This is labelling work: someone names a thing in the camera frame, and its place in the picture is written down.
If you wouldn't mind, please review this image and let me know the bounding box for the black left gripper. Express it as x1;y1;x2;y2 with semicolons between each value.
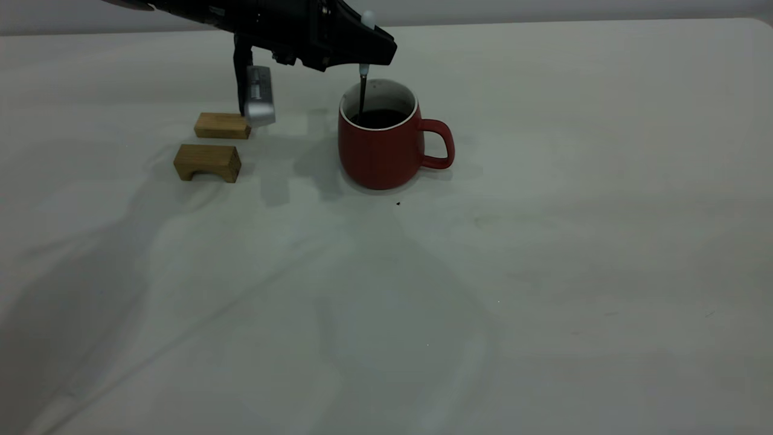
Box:
239;0;398;73

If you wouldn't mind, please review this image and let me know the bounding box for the metal spoon with white handle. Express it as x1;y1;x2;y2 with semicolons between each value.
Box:
358;9;376;117

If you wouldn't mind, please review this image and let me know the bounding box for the red ceramic mug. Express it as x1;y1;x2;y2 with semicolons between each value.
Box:
338;80;455;191

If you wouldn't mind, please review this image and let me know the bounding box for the dark coffee liquid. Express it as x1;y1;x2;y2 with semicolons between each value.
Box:
351;109;410;129

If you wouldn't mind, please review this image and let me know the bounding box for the flat rectangular wooden block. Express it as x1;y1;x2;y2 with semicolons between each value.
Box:
194;112;252;140

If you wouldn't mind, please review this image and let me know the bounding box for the arched wooden block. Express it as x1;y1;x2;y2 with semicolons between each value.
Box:
173;144;242;184

